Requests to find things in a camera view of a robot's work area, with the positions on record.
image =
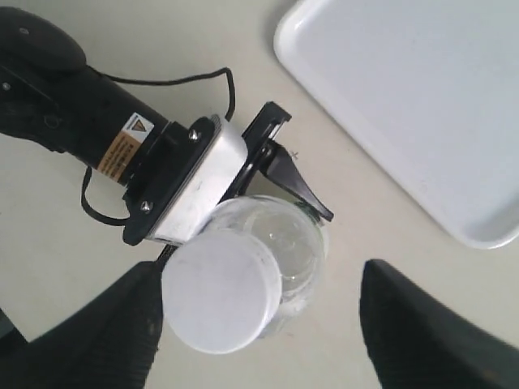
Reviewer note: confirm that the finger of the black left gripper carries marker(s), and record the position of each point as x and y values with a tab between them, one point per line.
281	170

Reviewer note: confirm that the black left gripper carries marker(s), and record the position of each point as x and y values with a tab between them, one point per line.
146	162

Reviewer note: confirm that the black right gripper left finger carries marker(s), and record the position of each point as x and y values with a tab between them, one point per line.
110	343

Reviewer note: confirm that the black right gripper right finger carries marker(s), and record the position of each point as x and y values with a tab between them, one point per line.
414	341

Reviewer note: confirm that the clear plastic drink bottle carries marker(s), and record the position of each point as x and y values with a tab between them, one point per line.
294	233

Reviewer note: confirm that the white bottle cap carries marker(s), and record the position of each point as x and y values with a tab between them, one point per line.
220	290

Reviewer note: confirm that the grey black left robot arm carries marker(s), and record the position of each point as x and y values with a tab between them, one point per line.
51	96

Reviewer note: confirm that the white plastic tray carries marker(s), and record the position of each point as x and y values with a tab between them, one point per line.
429	90

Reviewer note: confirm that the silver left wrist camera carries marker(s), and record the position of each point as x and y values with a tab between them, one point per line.
189	186

